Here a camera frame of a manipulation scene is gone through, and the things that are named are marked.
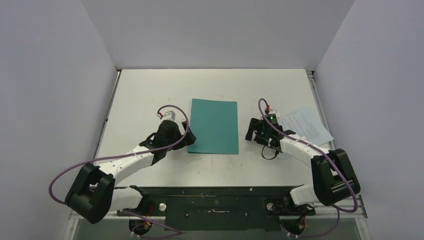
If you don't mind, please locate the teal folder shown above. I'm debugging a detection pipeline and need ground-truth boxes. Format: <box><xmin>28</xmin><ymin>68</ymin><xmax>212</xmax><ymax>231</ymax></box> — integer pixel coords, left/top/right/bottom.
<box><xmin>187</xmin><ymin>98</ymin><xmax>239</xmax><ymax>155</ymax></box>

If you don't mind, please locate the printed white paper sheet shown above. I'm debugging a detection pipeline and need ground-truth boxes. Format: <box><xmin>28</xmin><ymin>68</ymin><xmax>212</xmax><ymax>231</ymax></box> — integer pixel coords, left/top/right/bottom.
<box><xmin>279</xmin><ymin>106</ymin><xmax>334</xmax><ymax>145</ymax></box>

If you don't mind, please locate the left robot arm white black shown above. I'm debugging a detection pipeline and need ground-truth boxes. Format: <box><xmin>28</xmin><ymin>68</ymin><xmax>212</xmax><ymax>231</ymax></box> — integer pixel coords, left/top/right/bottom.
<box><xmin>64</xmin><ymin>120</ymin><xmax>196</xmax><ymax>224</ymax></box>

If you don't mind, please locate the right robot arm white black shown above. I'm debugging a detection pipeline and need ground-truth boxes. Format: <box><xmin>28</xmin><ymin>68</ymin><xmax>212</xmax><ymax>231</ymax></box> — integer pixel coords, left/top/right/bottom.
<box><xmin>245</xmin><ymin>114</ymin><xmax>361</xmax><ymax>215</ymax></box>

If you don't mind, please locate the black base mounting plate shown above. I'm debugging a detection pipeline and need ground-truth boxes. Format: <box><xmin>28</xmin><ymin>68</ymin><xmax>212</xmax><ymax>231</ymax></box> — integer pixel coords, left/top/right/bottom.
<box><xmin>82</xmin><ymin>186</ymin><xmax>332</xmax><ymax>233</ymax></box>

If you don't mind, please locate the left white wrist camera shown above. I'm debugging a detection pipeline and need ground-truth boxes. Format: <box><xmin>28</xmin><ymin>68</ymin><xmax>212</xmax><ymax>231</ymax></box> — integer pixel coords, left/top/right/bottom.
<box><xmin>156</xmin><ymin>110</ymin><xmax>176</xmax><ymax>122</ymax></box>

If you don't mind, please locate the aluminium rail frame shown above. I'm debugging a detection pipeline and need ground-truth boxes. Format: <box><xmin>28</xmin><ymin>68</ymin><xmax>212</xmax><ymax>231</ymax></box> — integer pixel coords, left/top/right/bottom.
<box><xmin>68</xmin><ymin>70</ymin><xmax>368</xmax><ymax>220</ymax></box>

